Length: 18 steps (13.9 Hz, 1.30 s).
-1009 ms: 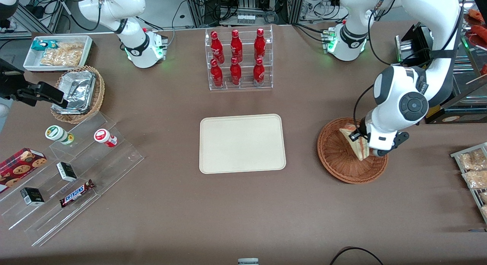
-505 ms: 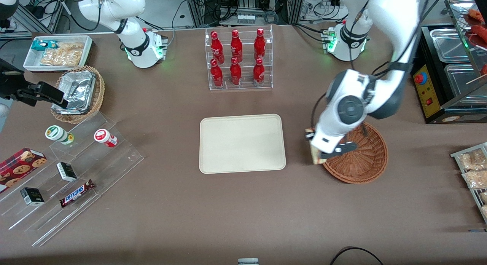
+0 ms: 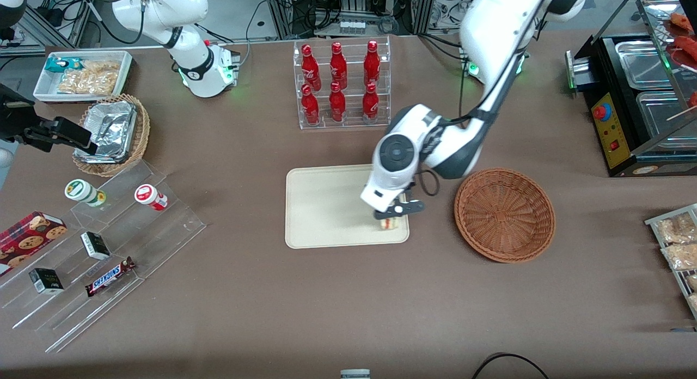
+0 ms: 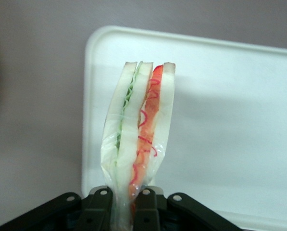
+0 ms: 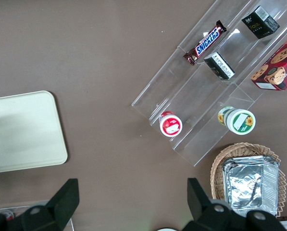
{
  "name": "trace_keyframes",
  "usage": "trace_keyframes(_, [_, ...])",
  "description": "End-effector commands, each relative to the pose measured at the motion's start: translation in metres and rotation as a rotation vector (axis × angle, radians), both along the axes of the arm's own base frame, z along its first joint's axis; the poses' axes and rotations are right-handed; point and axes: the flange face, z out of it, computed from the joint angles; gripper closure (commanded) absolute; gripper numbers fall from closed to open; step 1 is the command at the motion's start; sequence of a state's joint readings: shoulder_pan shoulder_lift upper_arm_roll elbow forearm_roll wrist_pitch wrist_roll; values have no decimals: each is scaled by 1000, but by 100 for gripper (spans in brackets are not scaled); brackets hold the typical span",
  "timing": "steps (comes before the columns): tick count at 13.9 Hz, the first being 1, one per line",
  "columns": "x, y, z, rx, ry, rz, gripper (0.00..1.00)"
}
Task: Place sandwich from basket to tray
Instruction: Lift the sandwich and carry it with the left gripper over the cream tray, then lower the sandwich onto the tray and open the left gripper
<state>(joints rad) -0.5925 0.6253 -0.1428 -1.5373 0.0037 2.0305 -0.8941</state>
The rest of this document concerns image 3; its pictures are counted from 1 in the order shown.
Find white rectangular snack bin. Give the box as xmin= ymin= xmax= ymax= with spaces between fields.
xmin=33 ymin=50 xmax=134 ymax=104

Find red lid white cup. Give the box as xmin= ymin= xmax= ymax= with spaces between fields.
xmin=134 ymin=184 xmax=169 ymax=211

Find black food warmer appliance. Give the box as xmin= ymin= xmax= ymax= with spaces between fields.
xmin=565 ymin=0 xmax=697 ymax=178

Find red cookie box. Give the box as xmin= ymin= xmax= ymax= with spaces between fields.
xmin=0 ymin=211 xmax=68 ymax=277

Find clear acrylic stepped shelf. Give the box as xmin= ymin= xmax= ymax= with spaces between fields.
xmin=0 ymin=160 xmax=207 ymax=353

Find light wicker basket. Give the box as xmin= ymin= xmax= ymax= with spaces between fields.
xmin=72 ymin=93 xmax=151 ymax=178

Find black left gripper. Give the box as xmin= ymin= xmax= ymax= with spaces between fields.
xmin=373 ymin=206 xmax=409 ymax=230

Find tray of wrapped pastries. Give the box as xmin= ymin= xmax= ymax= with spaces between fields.
xmin=645 ymin=204 xmax=697 ymax=321

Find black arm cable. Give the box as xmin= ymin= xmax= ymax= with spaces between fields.
xmin=411 ymin=0 xmax=561 ymax=199
xmin=70 ymin=0 xmax=149 ymax=45

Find aluminium foil containers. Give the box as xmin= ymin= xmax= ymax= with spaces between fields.
xmin=74 ymin=100 xmax=138 ymax=164

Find red cola bottle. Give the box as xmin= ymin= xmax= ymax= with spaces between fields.
xmin=301 ymin=84 xmax=321 ymax=125
xmin=301 ymin=44 xmax=322 ymax=92
xmin=328 ymin=82 xmax=347 ymax=123
xmin=329 ymin=42 xmax=349 ymax=90
xmin=363 ymin=40 xmax=381 ymax=88
xmin=362 ymin=82 xmax=380 ymax=121

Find small black box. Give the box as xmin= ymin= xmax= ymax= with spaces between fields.
xmin=81 ymin=231 xmax=112 ymax=261
xmin=28 ymin=268 xmax=65 ymax=295

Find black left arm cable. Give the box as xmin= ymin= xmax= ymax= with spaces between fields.
xmin=411 ymin=0 xmax=561 ymax=199

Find snickers chocolate bar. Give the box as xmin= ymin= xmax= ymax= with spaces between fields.
xmin=85 ymin=256 xmax=136 ymax=298

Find brown wicker basket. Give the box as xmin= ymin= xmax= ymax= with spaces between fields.
xmin=454 ymin=167 xmax=556 ymax=264

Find teal snack packet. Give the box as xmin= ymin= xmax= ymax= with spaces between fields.
xmin=44 ymin=57 xmax=85 ymax=75

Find green lid white cup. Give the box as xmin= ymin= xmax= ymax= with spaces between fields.
xmin=64 ymin=179 xmax=107 ymax=207

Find steel warmer pan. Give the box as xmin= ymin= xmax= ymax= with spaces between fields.
xmin=635 ymin=90 xmax=697 ymax=141
xmin=615 ymin=40 xmax=673 ymax=90

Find clear bag of crackers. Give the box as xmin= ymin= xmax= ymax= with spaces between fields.
xmin=655 ymin=212 xmax=697 ymax=244
xmin=663 ymin=243 xmax=697 ymax=272

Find clear acrylic bottle rack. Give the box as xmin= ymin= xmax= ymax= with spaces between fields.
xmin=293 ymin=35 xmax=392 ymax=130

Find black cable loop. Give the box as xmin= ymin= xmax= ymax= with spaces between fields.
xmin=471 ymin=352 xmax=549 ymax=379

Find clear bag of chips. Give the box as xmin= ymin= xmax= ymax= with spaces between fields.
xmin=57 ymin=60 xmax=121 ymax=95

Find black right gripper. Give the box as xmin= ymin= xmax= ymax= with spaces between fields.
xmin=0 ymin=84 xmax=100 ymax=156

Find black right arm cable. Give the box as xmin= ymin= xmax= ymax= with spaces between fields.
xmin=70 ymin=0 xmax=149 ymax=45

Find beige plastic tray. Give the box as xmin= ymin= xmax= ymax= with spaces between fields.
xmin=285 ymin=162 xmax=410 ymax=249

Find aluminium profile frame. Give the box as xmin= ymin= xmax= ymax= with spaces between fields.
xmin=264 ymin=0 xmax=439 ymax=39

